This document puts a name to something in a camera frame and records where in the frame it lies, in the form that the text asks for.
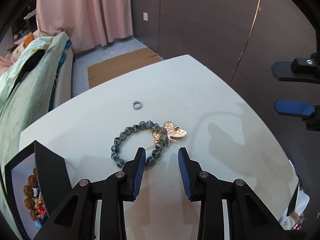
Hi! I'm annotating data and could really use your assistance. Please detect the flat brown cardboard sheets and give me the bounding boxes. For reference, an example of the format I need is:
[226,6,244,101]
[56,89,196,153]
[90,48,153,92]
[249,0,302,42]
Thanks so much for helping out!
[87,48,165,89]

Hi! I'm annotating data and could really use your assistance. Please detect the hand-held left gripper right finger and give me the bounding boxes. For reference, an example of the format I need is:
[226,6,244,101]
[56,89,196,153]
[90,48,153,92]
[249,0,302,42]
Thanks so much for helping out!
[177,148,287,240]

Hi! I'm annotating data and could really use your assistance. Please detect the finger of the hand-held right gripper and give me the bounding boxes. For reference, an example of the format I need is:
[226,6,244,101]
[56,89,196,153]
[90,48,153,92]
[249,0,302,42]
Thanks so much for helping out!
[274,99,320,131]
[271,52,320,84]

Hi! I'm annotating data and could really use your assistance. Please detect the brown seed bead bracelet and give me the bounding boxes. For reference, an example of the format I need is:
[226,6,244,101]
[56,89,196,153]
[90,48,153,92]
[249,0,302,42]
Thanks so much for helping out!
[23,167,42,222]

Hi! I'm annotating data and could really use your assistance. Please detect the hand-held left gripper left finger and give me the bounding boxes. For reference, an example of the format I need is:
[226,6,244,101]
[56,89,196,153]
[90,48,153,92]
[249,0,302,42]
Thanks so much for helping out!
[32,147,147,240]

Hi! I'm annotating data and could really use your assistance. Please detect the red cord bead charm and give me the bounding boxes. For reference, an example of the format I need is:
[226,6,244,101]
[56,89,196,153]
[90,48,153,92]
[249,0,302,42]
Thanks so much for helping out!
[36,197,48,217]

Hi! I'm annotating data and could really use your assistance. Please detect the black garment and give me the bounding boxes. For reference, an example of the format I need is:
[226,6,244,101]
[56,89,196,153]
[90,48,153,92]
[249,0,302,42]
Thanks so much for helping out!
[14,49,48,81]

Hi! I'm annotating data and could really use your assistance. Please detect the blue-grey bead bracelet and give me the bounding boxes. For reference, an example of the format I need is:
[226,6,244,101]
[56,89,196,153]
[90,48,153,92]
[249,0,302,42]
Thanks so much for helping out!
[111,120,168,168]

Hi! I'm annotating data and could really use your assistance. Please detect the black gift box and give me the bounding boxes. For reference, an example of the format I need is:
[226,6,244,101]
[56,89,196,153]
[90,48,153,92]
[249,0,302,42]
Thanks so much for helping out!
[4,140,73,240]

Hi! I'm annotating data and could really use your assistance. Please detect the white printed cloth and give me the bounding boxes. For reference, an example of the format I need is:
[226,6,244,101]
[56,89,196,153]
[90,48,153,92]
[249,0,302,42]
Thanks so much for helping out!
[278,187,307,231]

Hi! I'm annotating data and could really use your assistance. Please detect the wide pink curtain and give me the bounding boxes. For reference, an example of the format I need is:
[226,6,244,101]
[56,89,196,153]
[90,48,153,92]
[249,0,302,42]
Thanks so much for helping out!
[36,0,134,54]

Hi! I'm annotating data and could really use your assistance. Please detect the orange box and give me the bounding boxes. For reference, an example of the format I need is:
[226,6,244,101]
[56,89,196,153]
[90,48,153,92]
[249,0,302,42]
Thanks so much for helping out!
[23,33,35,47]

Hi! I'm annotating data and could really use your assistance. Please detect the beige bed base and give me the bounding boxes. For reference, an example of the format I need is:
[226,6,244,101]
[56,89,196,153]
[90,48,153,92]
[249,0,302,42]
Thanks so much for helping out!
[53,47,75,108]

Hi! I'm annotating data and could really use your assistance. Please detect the draped pink curtain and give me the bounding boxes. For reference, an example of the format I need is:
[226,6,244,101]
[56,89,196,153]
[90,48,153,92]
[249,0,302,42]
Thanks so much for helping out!
[0,56,17,69]

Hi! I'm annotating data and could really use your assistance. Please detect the gold butterfly brooch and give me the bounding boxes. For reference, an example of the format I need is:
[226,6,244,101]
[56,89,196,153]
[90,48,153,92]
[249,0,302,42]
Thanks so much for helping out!
[144,120,188,153]

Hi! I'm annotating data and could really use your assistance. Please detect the light green duvet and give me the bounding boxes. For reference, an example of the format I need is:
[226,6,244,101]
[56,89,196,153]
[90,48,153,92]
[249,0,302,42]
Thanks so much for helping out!
[0,31,69,120]

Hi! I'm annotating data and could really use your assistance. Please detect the green bed sheet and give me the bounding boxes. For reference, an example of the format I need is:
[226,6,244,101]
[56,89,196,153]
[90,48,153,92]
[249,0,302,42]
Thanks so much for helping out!
[0,87,58,230]

